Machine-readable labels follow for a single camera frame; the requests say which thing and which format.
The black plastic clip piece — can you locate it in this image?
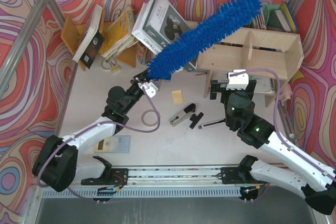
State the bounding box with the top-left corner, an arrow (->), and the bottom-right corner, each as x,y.
190,112 -> 204,129

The white black utility knife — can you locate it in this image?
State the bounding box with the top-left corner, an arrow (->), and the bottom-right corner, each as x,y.
198,119 -> 225,129

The blue fluffy duster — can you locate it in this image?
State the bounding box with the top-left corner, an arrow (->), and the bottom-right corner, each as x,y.
146,0 -> 262,81

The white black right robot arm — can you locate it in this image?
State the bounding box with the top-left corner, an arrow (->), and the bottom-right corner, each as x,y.
210,80 -> 335,215

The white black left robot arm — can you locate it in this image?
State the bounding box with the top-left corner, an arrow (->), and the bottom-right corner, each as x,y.
32,78 -> 159,192

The light wooden bookshelf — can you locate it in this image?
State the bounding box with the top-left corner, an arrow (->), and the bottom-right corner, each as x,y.
197,28 -> 304,97

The white spiral notebook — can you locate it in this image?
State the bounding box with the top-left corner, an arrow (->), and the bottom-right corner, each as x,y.
211,71 -> 276,95

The brass padlock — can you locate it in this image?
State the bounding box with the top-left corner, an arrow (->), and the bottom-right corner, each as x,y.
101,59 -> 121,73

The pink pig figure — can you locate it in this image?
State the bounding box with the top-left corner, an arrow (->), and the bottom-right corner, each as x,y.
276,83 -> 293,106

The grey black stapler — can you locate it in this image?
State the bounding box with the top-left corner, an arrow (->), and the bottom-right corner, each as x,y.
170,103 -> 196,127

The pencil holder with pens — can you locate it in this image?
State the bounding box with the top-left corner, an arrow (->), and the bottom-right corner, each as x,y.
135,43 -> 155,65

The yellow sticky note pad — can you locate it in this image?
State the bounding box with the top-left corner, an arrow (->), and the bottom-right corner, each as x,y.
171,90 -> 183,104

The blue yellow calculator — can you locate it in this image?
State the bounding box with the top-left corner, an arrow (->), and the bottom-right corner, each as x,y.
94,135 -> 131,153

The yellow worn book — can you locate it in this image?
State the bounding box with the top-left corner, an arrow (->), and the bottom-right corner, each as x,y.
101,6 -> 138,61

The green desk organizer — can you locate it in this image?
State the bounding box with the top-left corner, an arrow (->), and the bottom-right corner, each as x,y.
215,3 -> 287,31

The white book black cover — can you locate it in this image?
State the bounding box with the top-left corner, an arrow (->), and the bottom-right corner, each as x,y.
72,4 -> 105,69

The blue yellow book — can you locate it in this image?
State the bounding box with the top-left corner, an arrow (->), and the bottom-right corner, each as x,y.
275,2 -> 298,33

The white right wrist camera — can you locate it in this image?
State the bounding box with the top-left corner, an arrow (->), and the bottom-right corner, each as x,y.
226,69 -> 249,90

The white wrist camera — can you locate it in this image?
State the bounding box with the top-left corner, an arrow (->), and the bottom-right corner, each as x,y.
226,69 -> 249,90
138,80 -> 160,98

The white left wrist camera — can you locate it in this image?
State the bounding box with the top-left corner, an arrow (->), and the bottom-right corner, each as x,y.
138,80 -> 160,98

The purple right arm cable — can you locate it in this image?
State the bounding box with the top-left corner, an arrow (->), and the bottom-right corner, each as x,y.
230,68 -> 336,180

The aluminium mounting rail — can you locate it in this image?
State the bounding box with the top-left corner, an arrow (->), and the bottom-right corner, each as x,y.
33,166 -> 320,187

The aluminium frame post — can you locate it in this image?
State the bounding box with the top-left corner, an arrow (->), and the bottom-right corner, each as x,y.
1,0 -> 49,99

